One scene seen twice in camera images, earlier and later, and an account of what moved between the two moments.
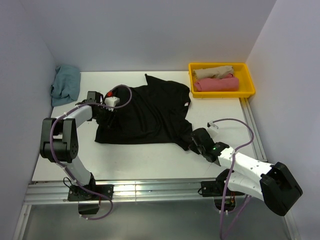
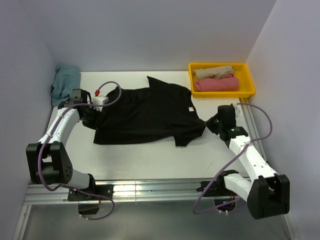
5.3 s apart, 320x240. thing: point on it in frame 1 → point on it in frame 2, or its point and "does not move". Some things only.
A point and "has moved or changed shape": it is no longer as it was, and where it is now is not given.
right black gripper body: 193,147 → 214,124
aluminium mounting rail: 124,190 does not move
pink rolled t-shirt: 227,83 does not move
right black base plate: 215,188 does not move
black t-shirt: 158,111 has moved or changed shape
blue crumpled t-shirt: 65,87 does not move
